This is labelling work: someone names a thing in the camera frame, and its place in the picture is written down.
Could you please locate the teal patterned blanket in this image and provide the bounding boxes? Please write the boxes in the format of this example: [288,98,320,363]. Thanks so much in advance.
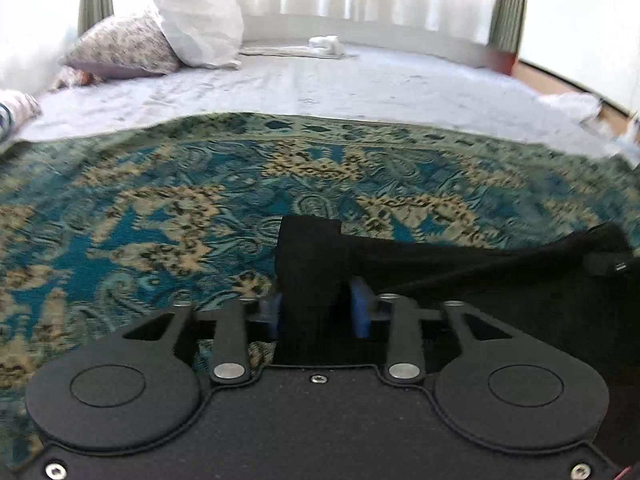
[0,111,640,472]

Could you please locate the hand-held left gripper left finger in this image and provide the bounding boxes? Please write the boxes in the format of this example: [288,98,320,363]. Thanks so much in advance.
[122,292,282,387]

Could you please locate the white window ledge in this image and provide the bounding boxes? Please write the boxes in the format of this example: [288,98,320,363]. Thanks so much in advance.
[241,12,518,77]

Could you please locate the white crumpled cloth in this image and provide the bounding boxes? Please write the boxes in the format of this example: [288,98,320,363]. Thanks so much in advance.
[539,91,605,128]

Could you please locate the flat white towel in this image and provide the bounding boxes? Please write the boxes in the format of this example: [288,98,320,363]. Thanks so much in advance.
[239,45,362,61]

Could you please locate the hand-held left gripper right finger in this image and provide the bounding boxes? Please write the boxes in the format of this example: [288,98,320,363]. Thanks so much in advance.
[349,277,507,387]

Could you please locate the bed with white sheet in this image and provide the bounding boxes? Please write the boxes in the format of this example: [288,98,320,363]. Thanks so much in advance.
[0,42,640,171]

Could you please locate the floral patterned pillow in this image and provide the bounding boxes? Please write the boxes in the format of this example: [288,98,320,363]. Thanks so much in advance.
[60,11,184,80]

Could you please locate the white pillow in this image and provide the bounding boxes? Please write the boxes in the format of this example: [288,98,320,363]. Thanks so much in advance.
[149,0,245,70]

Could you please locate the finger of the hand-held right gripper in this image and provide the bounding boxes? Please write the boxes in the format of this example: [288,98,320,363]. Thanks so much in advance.
[586,251,640,277]

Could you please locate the black pants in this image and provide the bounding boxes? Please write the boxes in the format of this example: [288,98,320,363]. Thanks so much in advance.
[274,215,640,466]

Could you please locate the patterned striped cloth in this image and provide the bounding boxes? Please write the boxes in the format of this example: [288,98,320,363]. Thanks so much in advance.
[0,89,44,142]

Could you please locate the folded white towel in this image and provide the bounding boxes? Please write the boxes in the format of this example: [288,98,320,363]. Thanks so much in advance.
[307,35,346,59]

